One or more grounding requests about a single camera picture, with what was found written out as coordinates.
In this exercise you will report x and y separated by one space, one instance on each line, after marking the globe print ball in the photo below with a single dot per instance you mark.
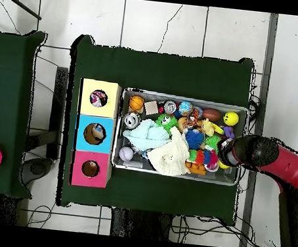
185 108

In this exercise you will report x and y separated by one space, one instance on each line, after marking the cream yellow cloth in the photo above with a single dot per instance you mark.
169 157

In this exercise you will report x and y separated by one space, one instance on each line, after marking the small wooden cube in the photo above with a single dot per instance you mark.
151 108

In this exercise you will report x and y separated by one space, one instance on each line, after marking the yellow smiley ball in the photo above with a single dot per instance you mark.
231 118

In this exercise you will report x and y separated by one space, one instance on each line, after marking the small orange basketball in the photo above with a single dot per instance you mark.
136 103

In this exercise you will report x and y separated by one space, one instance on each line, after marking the side table with green cloth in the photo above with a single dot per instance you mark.
9 101

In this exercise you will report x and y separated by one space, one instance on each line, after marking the clear mesh bin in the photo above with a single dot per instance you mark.
134 168

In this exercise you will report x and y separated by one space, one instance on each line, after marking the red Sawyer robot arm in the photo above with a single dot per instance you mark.
287 164

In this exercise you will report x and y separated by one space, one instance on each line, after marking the wooden box with three holes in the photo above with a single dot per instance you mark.
84 130

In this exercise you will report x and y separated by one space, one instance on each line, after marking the colourful polka dot cloth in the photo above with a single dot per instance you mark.
99 98

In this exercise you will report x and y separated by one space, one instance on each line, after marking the silver can with closed top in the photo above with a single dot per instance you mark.
132 120

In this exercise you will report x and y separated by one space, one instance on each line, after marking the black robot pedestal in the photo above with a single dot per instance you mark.
143 226

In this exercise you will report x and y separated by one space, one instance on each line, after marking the green fuzzy toy with eyes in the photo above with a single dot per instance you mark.
166 121

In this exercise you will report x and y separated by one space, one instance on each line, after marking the blue spiky ball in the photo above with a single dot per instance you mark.
194 139

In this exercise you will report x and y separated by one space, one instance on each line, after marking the silver can with open top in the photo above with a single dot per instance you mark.
169 107

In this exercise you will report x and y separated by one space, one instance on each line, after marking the mint green cloth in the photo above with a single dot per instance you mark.
145 135

